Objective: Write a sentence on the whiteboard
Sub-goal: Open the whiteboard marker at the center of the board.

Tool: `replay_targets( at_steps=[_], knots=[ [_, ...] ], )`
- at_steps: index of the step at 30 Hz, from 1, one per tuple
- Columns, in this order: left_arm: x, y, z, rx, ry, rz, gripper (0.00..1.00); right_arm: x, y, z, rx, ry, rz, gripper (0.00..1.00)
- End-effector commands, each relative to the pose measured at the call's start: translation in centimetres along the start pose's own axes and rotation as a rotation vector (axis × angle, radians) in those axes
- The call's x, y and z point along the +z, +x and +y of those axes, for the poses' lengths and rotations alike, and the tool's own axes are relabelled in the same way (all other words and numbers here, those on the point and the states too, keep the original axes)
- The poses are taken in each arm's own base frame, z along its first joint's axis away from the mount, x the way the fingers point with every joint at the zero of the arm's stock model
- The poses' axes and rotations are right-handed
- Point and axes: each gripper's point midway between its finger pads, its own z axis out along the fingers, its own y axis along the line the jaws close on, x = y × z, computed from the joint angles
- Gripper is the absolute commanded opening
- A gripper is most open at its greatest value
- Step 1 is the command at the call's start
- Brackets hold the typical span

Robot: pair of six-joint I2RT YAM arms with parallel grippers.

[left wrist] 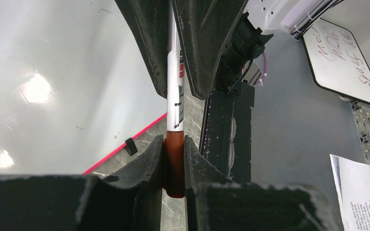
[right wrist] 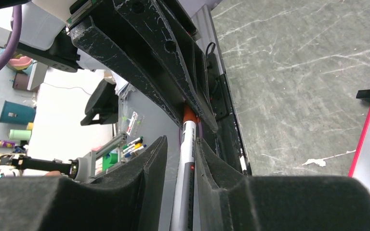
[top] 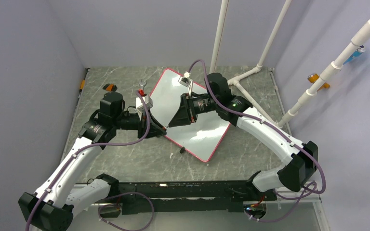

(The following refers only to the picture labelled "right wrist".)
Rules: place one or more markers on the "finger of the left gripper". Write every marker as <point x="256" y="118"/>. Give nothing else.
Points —
<point x="87" y="37"/>
<point x="171" y="55"/>

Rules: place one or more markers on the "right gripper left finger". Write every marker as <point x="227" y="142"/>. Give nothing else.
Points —
<point x="125" y="199"/>

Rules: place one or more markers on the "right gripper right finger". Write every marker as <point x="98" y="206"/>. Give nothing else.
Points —
<point x="231" y="201"/>

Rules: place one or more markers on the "whiteboard marker white barrel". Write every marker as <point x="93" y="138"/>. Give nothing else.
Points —
<point x="183" y="202"/>

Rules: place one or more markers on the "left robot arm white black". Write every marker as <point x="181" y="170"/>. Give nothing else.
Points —
<point x="44" y="31"/>

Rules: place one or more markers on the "black whiteboard clip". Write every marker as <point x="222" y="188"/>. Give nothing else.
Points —
<point x="363" y="95"/>

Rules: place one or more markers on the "markers on tray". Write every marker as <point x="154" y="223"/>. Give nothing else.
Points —
<point x="132" y="146"/>

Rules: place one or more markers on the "teal bin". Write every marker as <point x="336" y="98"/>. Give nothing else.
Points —
<point x="19" y="114"/>

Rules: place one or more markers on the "green cup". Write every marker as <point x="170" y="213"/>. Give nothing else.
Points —
<point x="19" y="135"/>

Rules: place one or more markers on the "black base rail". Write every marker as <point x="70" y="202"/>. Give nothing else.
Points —
<point x="227" y="142"/>

